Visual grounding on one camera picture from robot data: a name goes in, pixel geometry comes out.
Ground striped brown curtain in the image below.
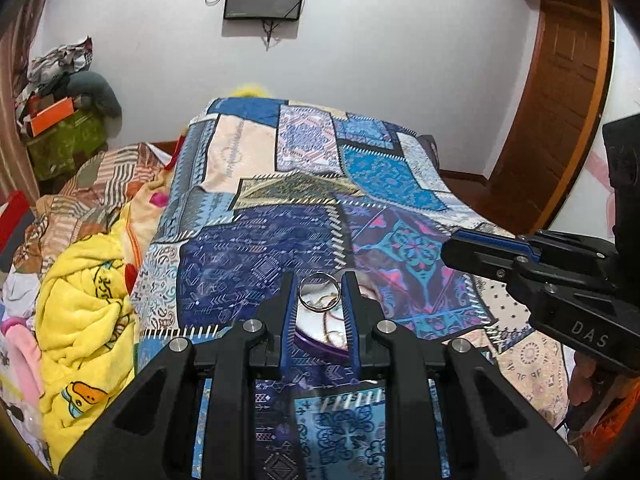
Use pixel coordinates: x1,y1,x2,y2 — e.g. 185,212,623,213
1,0,46,203

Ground dark green pillow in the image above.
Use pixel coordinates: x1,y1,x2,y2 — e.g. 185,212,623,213
66,72,122,118

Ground brown wooden door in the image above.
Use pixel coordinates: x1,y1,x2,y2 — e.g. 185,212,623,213
491,0,615,236

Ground pink heart wall sticker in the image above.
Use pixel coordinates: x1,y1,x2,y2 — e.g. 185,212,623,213
585,151,615,238

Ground dark blue chair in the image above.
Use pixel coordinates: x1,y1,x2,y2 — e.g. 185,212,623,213
416,134,440,171

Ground purple heart-shaped tin box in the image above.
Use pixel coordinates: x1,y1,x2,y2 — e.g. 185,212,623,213
295,272,348,363

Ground orange shoe box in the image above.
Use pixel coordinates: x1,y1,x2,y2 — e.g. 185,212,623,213
25,94,75,138

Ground red box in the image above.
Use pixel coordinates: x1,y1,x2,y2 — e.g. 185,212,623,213
0,191,35,252

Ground red braided cord bracelet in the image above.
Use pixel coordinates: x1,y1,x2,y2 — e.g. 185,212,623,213
319,284,352,351

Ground blue patchwork bedspread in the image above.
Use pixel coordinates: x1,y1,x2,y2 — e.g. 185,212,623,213
131,96,568,479

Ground yellow cartoon blanket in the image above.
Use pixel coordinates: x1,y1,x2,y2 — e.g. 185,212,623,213
35,208,137,470

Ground green patterned storage box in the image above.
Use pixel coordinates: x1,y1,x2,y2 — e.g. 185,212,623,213
26,110,106,181

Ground pink plush toy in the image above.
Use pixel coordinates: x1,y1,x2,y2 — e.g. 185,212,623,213
1,316,43,408

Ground tricolour interlocked ring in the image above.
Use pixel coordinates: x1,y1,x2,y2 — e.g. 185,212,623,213
297,271,343,313

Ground striped beige blanket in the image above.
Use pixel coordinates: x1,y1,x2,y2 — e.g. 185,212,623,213
12,143,165,276

